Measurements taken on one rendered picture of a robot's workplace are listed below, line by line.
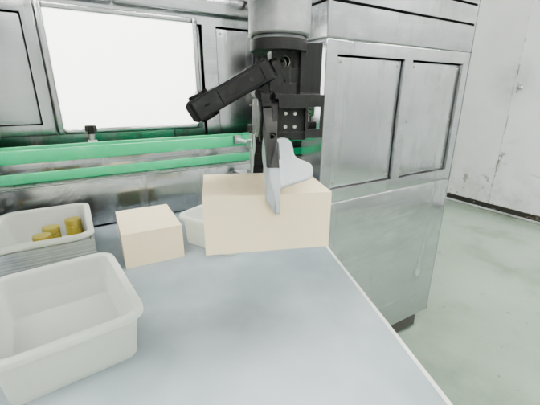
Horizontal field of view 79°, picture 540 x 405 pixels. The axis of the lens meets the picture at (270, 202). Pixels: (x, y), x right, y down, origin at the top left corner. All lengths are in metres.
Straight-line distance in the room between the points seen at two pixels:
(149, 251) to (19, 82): 0.61
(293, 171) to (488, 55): 3.53
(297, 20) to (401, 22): 0.83
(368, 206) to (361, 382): 0.83
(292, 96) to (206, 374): 0.37
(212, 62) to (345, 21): 0.46
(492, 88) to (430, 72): 2.45
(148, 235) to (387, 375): 0.50
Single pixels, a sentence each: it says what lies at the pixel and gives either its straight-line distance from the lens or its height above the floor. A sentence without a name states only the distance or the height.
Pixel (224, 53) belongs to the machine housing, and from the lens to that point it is 1.27.
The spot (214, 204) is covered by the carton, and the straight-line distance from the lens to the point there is 0.39.
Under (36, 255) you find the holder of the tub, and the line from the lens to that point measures 0.73.
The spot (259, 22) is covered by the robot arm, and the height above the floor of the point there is 1.17.
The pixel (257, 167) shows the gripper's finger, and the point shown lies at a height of 0.98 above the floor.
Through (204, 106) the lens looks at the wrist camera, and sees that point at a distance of 0.40.
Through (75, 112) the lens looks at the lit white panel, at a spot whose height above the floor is 1.04.
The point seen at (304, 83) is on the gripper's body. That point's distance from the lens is 0.43.
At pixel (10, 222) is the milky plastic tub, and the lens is 0.92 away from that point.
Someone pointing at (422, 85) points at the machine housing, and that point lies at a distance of 1.34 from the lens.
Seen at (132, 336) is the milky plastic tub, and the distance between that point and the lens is 0.50.
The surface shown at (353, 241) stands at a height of 0.59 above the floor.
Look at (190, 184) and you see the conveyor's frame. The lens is 1.01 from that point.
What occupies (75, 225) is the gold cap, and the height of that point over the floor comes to 0.80.
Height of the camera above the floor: 1.09
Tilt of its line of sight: 18 degrees down
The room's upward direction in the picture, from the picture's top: straight up
